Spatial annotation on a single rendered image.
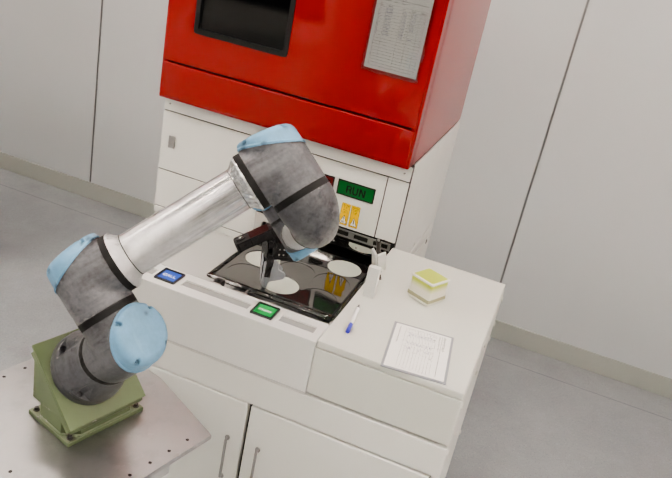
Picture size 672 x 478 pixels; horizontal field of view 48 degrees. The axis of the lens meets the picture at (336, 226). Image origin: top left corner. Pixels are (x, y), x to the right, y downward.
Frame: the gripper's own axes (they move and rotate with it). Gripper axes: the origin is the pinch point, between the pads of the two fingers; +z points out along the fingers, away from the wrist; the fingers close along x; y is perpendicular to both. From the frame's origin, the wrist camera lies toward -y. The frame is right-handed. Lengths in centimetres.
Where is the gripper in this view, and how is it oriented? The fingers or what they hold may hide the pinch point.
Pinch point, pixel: (261, 283)
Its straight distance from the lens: 204.5
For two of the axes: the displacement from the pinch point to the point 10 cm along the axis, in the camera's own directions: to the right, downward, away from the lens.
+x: -2.5, -4.3, 8.7
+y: 9.5, 0.6, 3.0
